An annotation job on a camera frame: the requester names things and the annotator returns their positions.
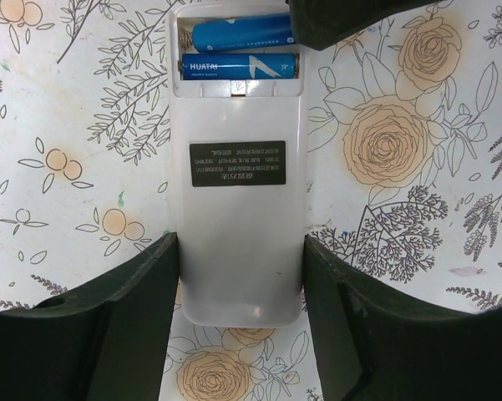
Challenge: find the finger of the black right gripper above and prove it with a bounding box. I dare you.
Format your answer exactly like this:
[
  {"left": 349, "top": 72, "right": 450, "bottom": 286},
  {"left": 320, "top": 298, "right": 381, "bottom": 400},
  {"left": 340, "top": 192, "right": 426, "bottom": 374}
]
[{"left": 287, "top": 0, "right": 431, "bottom": 51}]

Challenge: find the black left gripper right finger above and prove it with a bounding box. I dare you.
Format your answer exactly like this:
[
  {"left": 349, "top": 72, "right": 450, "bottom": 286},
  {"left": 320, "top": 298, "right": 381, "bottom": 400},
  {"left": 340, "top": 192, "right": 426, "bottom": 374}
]
[{"left": 303, "top": 238, "right": 502, "bottom": 400}]

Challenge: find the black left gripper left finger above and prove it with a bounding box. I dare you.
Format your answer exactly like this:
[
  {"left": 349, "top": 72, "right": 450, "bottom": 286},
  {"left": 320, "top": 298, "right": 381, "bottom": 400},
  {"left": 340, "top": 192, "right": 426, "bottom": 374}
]
[{"left": 0, "top": 233, "right": 179, "bottom": 400}]

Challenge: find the blue battery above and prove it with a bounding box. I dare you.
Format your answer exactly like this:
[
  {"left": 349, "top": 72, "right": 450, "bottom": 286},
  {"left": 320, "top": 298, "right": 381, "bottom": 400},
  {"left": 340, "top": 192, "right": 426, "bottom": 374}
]
[
  {"left": 191, "top": 13, "right": 296, "bottom": 53},
  {"left": 179, "top": 53, "right": 300, "bottom": 80}
]

